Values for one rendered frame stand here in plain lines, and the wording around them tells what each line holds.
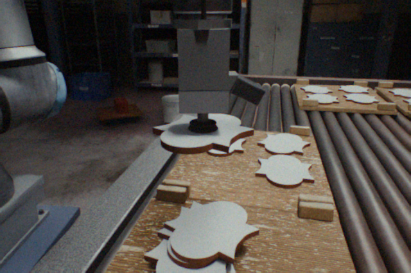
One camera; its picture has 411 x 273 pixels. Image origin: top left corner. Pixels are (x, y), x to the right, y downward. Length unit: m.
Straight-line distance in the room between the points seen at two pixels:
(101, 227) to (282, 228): 0.32
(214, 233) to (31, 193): 0.39
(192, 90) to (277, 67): 5.06
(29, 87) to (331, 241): 0.59
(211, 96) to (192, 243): 0.21
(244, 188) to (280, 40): 4.79
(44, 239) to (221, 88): 0.48
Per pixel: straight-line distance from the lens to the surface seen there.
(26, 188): 0.71
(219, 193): 0.67
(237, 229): 0.51
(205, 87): 0.39
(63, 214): 0.78
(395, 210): 0.76
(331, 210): 0.62
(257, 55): 5.38
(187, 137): 0.42
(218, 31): 0.38
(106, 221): 0.65
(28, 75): 0.67
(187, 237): 0.49
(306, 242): 0.57
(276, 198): 0.66
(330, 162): 0.89
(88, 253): 0.59
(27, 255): 0.70
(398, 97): 1.60
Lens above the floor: 1.29
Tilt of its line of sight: 18 degrees down
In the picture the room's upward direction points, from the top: straight up
